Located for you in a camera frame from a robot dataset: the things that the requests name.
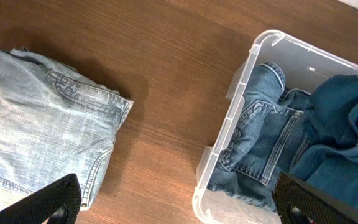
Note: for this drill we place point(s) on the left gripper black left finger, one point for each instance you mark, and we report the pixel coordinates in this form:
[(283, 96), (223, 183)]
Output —
[(57, 203)]

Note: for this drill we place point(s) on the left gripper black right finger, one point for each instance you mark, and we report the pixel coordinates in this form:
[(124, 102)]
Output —
[(299, 203)]

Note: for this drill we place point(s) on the navy blue shirt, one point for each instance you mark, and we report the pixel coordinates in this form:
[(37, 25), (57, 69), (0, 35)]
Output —
[(330, 163)]

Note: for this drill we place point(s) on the clear plastic storage bin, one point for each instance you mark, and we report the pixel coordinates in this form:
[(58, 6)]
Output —
[(306, 67)]

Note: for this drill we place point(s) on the dark blue jeans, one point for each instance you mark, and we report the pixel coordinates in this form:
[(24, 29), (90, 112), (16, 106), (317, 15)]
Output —
[(268, 139)]

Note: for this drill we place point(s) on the light blue jeans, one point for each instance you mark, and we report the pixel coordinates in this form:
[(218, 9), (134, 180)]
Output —
[(54, 121)]

